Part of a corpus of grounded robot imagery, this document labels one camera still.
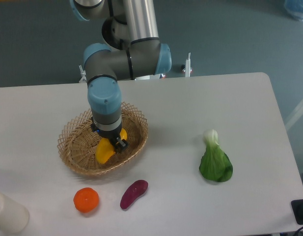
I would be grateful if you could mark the blue bag in background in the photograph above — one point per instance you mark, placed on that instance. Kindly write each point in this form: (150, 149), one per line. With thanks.
(294, 8)

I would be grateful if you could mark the orange tangerine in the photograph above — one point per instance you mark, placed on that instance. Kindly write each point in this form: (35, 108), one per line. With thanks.
(86, 200)

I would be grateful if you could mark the purple sweet potato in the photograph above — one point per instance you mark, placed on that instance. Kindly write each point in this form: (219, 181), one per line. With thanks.
(133, 192)

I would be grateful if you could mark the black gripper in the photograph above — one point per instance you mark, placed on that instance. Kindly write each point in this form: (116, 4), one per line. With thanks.
(118, 144)

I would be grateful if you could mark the woven wicker basket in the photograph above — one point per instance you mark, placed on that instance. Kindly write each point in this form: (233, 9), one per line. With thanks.
(77, 143)

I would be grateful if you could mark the cream cylindrical bottle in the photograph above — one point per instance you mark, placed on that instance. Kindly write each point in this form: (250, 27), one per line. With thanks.
(14, 216)

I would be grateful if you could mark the black device at edge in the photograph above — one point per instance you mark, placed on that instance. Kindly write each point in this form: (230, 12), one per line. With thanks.
(297, 207)

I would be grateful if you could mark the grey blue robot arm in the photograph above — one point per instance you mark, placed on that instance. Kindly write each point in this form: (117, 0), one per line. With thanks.
(131, 49)

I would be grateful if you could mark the white frame at right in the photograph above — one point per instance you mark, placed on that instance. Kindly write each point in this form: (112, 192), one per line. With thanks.
(294, 116)

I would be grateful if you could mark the green bok choy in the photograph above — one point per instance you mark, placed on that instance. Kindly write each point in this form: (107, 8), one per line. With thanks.
(215, 164)

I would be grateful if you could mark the yellow mango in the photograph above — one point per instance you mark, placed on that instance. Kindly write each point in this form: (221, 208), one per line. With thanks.
(104, 150)

